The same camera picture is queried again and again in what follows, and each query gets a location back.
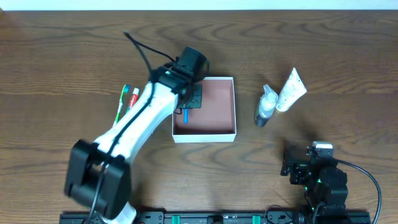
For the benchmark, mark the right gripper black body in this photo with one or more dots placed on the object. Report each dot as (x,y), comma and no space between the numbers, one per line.
(288,163)

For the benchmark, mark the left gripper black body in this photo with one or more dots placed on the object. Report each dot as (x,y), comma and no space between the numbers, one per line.
(193,98)

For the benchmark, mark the blue disposable razor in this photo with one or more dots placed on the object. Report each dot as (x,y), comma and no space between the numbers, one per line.
(186,114)

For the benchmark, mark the green and white toothbrush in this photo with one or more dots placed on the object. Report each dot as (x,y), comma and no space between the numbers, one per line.
(124,91)

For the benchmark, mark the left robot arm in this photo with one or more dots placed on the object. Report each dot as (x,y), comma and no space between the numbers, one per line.
(99,172)

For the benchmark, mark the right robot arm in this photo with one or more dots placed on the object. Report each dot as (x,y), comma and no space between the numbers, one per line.
(325,185)

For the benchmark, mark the white box with pink interior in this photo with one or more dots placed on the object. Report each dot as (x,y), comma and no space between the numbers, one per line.
(215,120)

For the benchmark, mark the red green toothpaste tube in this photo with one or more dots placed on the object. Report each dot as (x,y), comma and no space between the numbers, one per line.
(133,99)

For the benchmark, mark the clear foam soap pump bottle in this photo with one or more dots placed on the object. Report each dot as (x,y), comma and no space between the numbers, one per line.
(265,106)

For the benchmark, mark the white lotion tube gold cap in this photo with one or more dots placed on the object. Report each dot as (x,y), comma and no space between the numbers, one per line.
(292,90)

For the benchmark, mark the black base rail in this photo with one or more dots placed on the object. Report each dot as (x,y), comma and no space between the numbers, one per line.
(268,217)

